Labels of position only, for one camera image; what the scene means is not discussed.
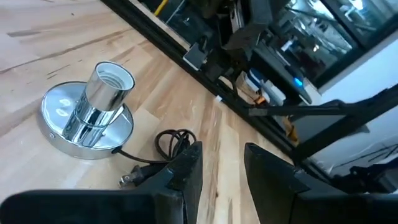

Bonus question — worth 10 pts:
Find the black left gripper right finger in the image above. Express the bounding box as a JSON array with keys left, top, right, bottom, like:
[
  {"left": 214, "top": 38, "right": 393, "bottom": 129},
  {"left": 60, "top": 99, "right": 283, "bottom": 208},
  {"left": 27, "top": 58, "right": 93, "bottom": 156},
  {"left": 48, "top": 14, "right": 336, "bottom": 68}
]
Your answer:
[{"left": 244, "top": 142, "right": 398, "bottom": 224}]

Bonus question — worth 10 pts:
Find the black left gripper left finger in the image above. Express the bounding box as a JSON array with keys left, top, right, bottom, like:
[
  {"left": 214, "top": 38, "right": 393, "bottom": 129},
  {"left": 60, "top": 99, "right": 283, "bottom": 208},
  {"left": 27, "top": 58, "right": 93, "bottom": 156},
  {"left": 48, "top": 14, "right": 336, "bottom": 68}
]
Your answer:
[{"left": 0, "top": 141, "right": 203, "bottom": 224}]

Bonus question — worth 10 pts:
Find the black power cord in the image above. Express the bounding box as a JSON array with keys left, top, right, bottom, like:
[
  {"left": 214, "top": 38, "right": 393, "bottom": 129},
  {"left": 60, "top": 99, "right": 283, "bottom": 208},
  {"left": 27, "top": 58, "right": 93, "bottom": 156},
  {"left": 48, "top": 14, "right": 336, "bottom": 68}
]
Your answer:
[{"left": 111, "top": 129, "right": 197, "bottom": 189}]

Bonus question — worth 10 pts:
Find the chrome lamp socket base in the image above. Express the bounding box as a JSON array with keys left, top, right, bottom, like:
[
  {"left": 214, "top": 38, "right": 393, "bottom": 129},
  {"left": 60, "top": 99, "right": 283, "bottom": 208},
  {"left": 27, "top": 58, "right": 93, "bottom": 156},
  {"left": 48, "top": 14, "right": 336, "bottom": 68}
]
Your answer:
[{"left": 37, "top": 61, "right": 136, "bottom": 160}]

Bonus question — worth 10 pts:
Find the black network switch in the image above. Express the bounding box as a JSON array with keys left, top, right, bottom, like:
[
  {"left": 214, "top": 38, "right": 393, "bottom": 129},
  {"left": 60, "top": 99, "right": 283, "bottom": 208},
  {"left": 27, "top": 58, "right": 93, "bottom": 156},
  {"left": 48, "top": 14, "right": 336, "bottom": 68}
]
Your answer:
[{"left": 248, "top": 43, "right": 313, "bottom": 105}]

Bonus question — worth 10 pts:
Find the black aluminium table frame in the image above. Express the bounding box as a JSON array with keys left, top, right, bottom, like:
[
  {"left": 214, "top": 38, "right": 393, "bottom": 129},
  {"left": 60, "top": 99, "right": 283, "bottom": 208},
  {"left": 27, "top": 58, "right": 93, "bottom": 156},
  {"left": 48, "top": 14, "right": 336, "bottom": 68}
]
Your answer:
[{"left": 101, "top": 0, "right": 398, "bottom": 194}]

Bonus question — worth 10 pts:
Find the thick yellow cable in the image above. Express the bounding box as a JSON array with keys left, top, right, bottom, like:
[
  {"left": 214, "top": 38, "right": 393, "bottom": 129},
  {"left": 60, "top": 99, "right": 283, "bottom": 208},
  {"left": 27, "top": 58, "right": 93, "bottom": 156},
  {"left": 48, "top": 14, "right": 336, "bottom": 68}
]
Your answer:
[{"left": 154, "top": 0, "right": 170, "bottom": 16}]

